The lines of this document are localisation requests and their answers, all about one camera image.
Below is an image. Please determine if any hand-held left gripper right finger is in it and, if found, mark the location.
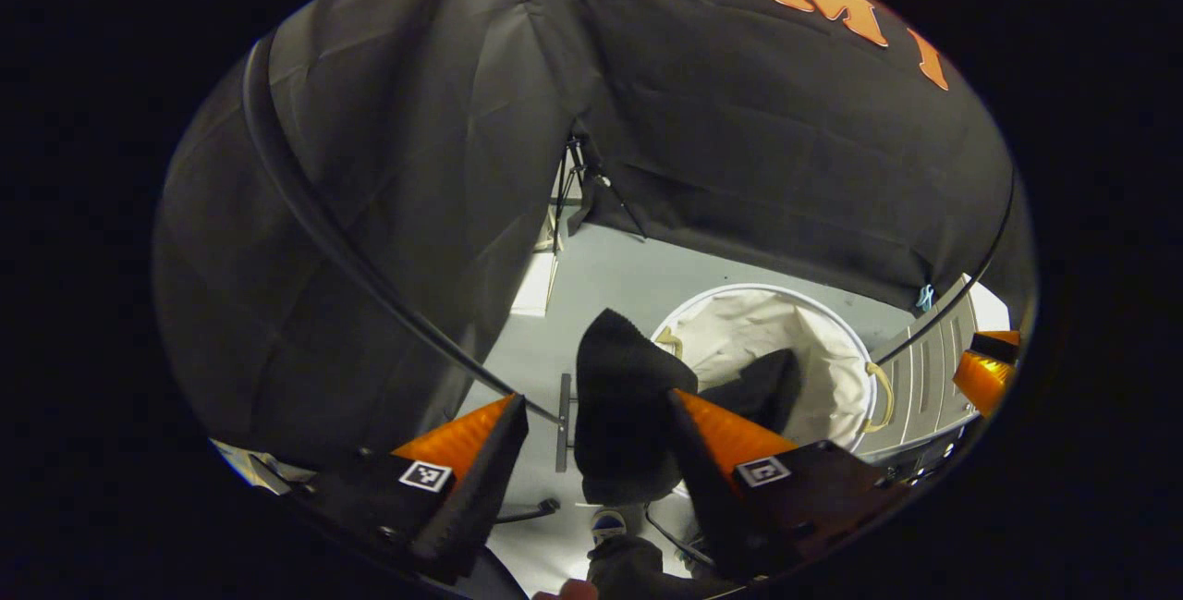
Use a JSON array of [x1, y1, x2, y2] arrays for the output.
[[666, 386, 912, 582]]

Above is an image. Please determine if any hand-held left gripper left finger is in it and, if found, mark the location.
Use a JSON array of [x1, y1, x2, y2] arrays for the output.
[[296, 394, 531, 585]]

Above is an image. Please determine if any black knit jacket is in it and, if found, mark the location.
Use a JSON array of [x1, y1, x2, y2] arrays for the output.
[[572, 307, 804, 507]]

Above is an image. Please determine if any white laundry hamper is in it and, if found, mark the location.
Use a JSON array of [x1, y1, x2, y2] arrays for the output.
[[651, 282, 898, 500]]

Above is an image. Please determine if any white flat object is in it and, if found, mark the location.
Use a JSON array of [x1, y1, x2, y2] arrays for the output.
[[965, 280, 1014, 334]]

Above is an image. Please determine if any person's shoe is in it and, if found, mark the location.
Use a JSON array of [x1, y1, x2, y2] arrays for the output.
[[590, 507, 631, 546]]

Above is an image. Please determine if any dark cloth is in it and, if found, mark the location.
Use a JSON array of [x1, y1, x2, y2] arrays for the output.
[[586, 534, 742, 600]]

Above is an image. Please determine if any white box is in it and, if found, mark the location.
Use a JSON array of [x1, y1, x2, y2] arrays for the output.
[[510, 247, 561, 318]]

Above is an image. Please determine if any white sheet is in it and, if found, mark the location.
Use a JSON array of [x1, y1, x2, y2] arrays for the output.
[[210, 437, 317, 496]]

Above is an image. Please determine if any black backdrop cloth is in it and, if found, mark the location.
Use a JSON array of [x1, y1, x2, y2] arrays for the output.
[[152, 0, 1038, 469]]

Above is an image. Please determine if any black tripod stand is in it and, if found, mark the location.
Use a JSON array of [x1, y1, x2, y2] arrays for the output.
[[551, 135, 651, 255]]

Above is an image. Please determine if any black floor cable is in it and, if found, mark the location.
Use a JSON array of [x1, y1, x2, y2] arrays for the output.
[[493, 497, 562, 526], [643, 507, 714, 570]]

